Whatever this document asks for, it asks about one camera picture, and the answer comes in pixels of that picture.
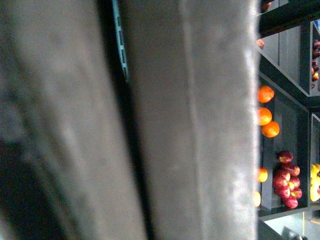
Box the light blue plastic basket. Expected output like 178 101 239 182
0 0 261 240

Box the red apple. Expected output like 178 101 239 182
287 176 301 191
274 186 291 199
272 169 291 188
277 150 294 164
280 162 300 177
290 187 303 200
282 196 299 209

